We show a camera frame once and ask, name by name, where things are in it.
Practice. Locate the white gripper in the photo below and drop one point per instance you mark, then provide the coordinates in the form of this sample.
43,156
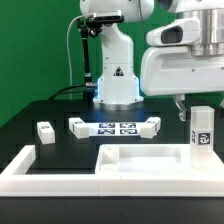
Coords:
174,71

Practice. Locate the white desk top panel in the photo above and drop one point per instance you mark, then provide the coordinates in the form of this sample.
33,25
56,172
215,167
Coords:
146,158

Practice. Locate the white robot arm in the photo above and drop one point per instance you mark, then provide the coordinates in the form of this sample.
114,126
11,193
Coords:
118,87

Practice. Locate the marker tag sheet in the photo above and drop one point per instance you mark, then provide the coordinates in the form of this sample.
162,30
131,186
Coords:
114,128

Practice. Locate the white U-shaped fence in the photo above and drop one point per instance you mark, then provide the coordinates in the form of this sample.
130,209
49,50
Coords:
16,181

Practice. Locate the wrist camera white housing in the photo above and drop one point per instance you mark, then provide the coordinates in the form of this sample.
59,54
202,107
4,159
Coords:
180,32

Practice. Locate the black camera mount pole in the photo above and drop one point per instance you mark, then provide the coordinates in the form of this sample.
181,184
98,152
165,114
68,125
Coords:
90,87

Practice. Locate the black camera on mount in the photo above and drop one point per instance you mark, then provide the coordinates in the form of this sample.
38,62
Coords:
106,17

